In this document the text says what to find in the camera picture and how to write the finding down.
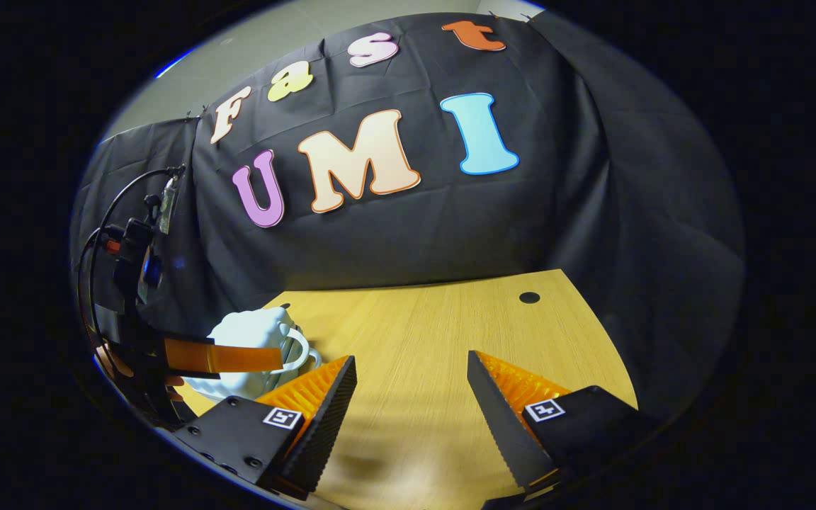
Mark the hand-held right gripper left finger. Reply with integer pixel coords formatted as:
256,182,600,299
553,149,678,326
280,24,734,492
171,354,358,500

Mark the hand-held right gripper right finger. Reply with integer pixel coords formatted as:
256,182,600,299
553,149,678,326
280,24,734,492
467,349,657,497

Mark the pale blue suitcase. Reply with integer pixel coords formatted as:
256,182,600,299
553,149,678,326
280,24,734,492
185,306,324,404

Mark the black cable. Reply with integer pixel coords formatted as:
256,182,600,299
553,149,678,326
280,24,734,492
79,164,186,341

